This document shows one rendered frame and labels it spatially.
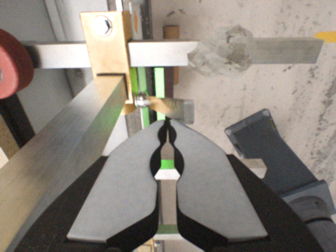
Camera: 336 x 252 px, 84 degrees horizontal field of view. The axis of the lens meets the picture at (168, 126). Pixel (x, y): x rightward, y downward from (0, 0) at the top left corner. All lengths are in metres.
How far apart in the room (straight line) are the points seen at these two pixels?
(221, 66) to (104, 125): 0.17
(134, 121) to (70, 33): 0.26
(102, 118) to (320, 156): 1.83
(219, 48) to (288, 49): 0.09
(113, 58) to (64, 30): 0.31
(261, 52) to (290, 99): 1.18
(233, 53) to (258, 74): 1.02
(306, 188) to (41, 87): 0.99
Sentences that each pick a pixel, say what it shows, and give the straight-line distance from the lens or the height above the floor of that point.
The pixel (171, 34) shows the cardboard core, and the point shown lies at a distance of 1.04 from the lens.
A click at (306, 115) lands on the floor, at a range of 1.59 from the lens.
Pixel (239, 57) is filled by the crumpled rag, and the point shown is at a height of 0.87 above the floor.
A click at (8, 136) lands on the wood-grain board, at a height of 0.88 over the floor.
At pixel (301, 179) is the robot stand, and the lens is 1.05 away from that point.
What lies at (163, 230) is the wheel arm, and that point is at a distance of 0.61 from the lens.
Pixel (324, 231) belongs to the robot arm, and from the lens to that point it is 0.99.
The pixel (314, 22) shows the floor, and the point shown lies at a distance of 1.36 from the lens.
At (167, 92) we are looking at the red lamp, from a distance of 0.45.
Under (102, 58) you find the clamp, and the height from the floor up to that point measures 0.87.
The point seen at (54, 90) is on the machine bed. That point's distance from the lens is 0.53.
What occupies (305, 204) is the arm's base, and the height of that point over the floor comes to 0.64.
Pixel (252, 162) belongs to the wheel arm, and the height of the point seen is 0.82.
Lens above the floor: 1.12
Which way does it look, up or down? 58 degrees down
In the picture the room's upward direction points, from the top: 180 degrees counter-clockwise
